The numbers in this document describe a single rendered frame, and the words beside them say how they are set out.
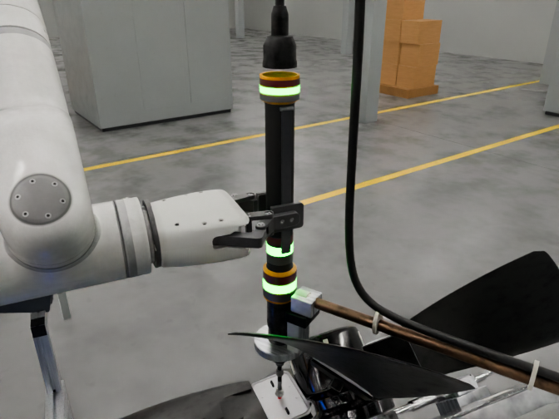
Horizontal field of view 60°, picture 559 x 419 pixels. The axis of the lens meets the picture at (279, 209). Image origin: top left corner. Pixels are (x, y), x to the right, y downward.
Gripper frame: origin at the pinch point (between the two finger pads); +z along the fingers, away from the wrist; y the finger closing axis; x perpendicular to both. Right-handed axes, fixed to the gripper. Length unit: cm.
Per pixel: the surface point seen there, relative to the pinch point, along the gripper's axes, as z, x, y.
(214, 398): -8.9, -31.1, -4.4
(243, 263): 69, -149, -226
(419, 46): 523, -68, -628
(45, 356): -36, -52, -52
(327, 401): 5.9, -30.4, 3.4
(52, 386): -36, -61, -52
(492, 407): 31.1, -35.5, 10.7
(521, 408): 36, -37, 12
